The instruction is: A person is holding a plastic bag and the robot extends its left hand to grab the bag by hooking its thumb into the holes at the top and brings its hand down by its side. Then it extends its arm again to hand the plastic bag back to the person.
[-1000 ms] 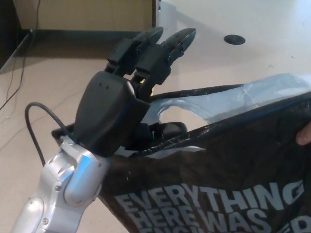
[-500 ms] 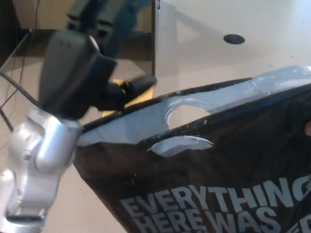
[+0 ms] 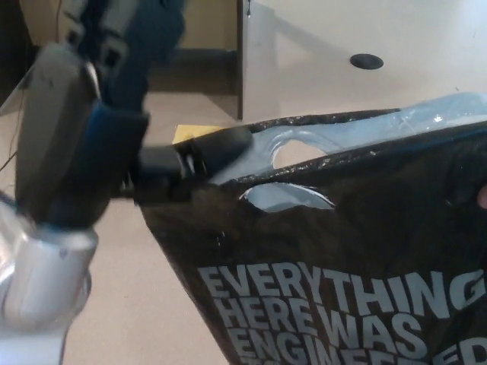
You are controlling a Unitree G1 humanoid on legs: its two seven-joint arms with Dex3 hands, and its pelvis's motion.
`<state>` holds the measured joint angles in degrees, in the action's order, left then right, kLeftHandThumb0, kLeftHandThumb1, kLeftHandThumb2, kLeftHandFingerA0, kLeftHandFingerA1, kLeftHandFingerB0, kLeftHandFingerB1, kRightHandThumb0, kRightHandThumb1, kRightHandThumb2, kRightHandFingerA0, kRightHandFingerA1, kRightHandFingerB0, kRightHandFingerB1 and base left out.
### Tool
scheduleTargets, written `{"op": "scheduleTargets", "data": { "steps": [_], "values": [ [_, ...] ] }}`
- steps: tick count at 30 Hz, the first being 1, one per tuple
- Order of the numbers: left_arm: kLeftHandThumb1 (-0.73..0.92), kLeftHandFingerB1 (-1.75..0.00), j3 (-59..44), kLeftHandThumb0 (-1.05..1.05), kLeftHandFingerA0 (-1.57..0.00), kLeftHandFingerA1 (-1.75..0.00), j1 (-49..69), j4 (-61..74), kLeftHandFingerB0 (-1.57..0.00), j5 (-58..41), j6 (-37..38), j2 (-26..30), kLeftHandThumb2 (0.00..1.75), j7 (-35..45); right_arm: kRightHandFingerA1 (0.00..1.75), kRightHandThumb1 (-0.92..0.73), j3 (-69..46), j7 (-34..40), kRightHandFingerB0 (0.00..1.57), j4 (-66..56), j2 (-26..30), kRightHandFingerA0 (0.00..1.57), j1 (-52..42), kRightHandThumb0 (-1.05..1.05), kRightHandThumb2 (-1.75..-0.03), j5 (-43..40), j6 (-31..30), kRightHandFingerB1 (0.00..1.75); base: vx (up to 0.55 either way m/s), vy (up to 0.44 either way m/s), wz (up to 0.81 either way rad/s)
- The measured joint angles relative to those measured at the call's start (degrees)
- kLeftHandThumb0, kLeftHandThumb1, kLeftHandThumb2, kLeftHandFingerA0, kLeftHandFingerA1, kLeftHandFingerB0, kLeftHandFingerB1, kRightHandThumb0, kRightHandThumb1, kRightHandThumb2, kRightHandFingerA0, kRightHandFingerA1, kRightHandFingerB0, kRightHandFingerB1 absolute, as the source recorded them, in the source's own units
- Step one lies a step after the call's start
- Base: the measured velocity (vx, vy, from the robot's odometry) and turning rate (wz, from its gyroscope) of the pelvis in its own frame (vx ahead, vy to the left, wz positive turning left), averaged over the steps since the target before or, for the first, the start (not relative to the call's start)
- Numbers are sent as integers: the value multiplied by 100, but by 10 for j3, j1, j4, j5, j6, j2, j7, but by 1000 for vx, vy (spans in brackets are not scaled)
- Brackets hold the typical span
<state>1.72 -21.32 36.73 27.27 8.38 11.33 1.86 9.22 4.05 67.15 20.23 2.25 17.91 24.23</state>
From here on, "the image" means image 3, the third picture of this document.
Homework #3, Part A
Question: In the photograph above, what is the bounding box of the dark cabinet with glossy edge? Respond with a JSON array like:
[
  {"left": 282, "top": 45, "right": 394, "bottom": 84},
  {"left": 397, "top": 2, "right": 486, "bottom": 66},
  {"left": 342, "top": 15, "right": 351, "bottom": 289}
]
[{"left": 0, "top": 0, "right": 39, "bottom": 115}]

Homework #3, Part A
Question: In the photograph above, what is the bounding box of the yellow paper sheet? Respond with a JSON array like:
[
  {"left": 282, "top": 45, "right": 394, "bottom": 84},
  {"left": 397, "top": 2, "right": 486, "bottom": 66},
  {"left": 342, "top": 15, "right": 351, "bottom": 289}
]
[{"left": 171, "top": 124, "right": 222, "bottom": 145}]

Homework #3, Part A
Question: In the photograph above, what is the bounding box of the black printed plastic bag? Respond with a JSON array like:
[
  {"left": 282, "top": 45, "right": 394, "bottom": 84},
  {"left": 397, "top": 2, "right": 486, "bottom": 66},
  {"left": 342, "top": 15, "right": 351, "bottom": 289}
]
[{"left": 138, "top": 93, "right": 487, "bottom": 365}]

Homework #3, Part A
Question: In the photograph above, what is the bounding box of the dark desk side panel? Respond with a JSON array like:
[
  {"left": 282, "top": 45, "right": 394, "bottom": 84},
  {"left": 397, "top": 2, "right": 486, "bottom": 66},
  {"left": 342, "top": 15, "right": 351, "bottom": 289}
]
[{"left": 235, "top": 0, "right": 275, "bottom": 121}]

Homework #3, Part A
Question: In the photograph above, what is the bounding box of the black round floor cover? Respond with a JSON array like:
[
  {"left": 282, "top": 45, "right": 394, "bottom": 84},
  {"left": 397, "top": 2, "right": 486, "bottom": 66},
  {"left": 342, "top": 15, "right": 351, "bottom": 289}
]
[{"left": 349, "top": 53, "right": 384, "bottom": 71}]

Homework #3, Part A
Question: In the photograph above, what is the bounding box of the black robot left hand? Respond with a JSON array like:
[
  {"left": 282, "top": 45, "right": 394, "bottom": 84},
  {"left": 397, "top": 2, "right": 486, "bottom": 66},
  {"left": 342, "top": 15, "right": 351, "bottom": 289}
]
[{"left": 14, "top": 0, "right": 255, "bottom": 233}]

